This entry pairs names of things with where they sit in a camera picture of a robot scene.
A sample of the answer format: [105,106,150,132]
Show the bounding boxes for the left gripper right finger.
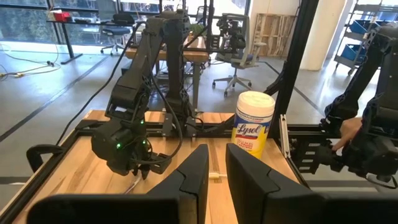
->
[226,142,315,224]

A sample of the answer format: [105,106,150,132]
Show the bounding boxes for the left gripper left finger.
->
[147,143,210,224]

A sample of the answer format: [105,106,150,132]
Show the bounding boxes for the blue striped toothbrush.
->
[124,175,142,194]

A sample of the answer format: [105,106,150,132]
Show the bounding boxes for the black jointed arm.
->
[323,23,398,189]

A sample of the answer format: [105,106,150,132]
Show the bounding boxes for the silver metal bar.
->
[279,114,292,159]

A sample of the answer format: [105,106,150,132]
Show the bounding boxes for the Lysol wipes canister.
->
[231,90,276,159]

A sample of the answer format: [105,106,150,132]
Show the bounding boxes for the person's hand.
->
[331,117,363,152]

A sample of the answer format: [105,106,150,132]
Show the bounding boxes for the blue office chair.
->
[99,14,135,56]

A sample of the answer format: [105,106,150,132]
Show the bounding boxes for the black standing desk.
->
[46,17,137,65]

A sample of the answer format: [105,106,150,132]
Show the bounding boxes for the grey office chair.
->
[213,12,268,98]

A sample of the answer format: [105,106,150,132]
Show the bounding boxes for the red object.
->
[53,11,73,22]

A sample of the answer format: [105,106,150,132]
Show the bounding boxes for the wooden pallet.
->
[253,13,297,59]

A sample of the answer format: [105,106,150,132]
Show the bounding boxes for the cart with blue bins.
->
[334,0,389,75]

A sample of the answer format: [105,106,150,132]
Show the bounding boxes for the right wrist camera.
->
[149,152,172,175]

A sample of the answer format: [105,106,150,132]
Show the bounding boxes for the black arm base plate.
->
[161,110,197,138]

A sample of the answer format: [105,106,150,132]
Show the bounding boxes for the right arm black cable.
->
[132,74,184,166]

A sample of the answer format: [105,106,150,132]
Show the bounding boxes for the thin black frame cable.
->
[55,21,147,146]

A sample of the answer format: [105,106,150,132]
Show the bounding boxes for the loose floor cables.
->
[0,43,62,80]

